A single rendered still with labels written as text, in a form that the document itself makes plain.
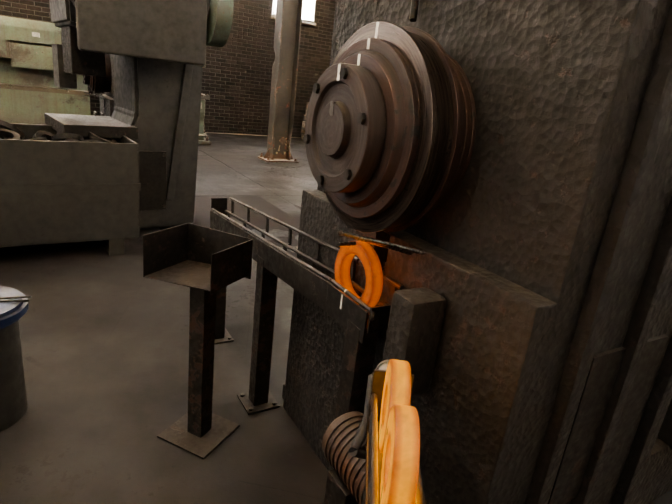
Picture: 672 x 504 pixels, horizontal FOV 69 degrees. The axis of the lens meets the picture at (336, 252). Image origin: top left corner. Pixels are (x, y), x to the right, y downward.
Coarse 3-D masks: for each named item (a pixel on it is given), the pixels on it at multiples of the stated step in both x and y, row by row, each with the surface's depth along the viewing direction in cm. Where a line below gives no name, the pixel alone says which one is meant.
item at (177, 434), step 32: (192, 224) 165; (160, 256) 157; (192, 256) 169; (224, 256) 144; (192, 288) 154; (192, 320) 158; (192, 352) 161; (192, 384) 165; (192, 416) 169; (192, 448) 165
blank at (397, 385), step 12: (396, 360) 83; (396, 372) 79; (408, 372) 79; (384, 384) 89; (396, 384) 77; (408, 384) 77; (384, 396) 86; (396, 396) 76; (408, 396) 76; (384, 408) 86; (384, 420) 80; (384, 432) 77
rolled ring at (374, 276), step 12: (348, 252) 127; (360, 252) 122; (372, 252) 121; (336, 264) 132; (348, 264) 131; (372, 264) 119; (336, 276) 133; (348, 276) 132; (372, 276) 118; (348, 288) 131; (372, 288) 119; (372, 300) 120
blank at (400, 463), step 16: (400, 416) 65; (416, 416) 66; (400, 432) 63; (416, 432) 63; (384, 448) 74; (400, 448) 62; (416, 448) 62; (384, 464) 71; (400, 464) 61; (416, 464) 61; (384, 480) 69; (400, 480) 60; (416, 480) 60; (384, 496) 65; (400, 496) 60
